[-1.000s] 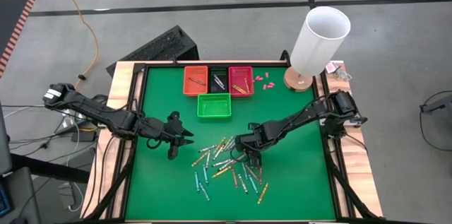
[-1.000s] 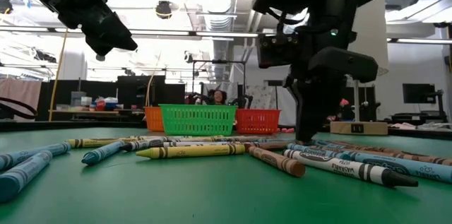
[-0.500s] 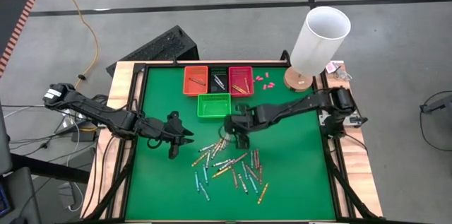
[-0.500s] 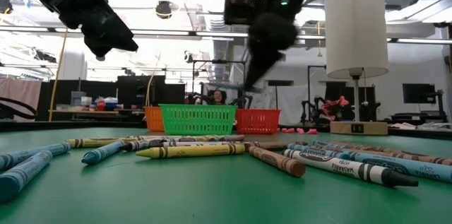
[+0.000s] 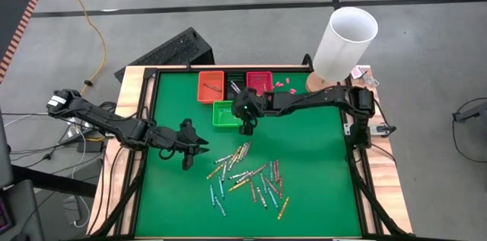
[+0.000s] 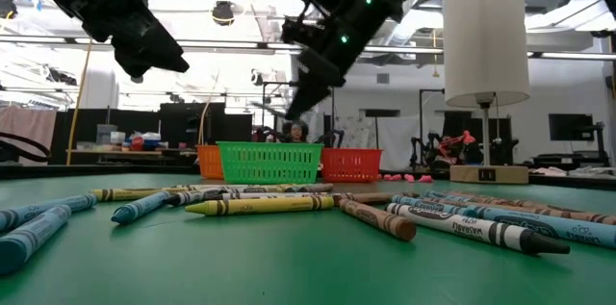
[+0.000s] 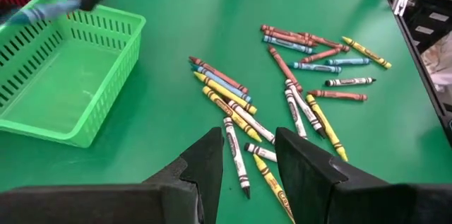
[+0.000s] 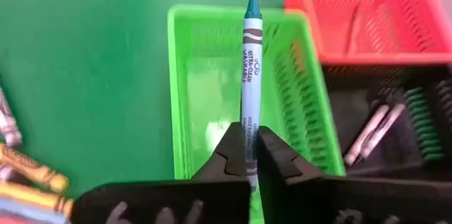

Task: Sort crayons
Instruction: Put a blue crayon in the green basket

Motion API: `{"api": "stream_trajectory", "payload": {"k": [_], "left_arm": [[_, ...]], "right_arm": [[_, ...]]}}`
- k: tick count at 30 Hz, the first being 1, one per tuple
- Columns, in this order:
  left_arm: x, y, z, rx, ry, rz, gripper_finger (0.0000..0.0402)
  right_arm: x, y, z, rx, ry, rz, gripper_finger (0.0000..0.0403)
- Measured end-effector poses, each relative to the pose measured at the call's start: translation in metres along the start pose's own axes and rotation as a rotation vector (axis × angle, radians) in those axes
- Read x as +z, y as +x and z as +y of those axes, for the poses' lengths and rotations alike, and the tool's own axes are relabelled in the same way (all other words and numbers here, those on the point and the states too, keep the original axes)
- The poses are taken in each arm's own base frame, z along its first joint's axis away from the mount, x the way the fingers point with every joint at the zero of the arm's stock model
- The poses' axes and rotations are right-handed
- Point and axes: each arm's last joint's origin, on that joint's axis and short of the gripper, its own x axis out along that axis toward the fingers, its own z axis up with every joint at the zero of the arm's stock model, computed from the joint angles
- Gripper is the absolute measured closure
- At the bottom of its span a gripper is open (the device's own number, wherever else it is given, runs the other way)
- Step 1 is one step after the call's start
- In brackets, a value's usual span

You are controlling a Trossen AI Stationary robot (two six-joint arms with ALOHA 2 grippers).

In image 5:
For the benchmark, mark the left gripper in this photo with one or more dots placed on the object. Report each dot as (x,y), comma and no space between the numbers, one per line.
(173,140)

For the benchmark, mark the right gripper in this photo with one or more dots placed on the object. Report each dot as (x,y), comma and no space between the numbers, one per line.
(253,100)

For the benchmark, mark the brown crayon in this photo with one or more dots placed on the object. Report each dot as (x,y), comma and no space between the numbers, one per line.
(271,186)
(281,188)
(259,170)
(277,170)
(212,87)
(248,148)
(252,191)

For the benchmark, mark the yellow crayon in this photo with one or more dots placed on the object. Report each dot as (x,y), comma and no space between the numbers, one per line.
(215,171)
(234,156)
(239,185)
(283,208)
(239,153)

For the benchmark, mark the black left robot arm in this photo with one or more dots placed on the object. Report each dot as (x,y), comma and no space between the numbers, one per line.
(106,121)

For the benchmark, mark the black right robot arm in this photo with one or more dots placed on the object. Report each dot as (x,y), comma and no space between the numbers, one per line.
(312,100)

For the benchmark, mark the green plastic basket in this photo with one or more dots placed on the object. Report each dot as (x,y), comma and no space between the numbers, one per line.
(220,119)

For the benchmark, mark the red plastic basket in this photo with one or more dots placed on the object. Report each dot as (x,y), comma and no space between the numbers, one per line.
(260,81)

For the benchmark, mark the orange plastic basket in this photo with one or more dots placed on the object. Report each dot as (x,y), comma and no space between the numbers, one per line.
(205,96)

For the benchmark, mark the black plastic basket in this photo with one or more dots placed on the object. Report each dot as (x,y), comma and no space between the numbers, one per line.
(228,77)

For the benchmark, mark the green table mat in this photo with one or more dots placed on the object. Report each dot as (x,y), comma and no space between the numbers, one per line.
(304,195)

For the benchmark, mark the black power strip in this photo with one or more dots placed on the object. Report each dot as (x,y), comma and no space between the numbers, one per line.
(89,144)

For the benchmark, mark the white shade wooden base lamp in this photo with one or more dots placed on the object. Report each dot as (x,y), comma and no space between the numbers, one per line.
(342,51)

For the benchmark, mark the pink white packet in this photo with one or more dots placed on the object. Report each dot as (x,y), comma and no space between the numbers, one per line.
(357,71)

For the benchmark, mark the clear plastic bag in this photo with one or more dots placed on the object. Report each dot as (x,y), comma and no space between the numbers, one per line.
(371,81)

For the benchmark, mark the black floor beam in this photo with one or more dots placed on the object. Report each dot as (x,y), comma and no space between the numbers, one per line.
(49,180)

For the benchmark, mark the dark device purple screen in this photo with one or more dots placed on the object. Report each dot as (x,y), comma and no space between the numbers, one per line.
(23,210)

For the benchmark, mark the grey metal bracket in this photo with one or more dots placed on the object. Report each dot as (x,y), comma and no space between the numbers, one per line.
(376,129)

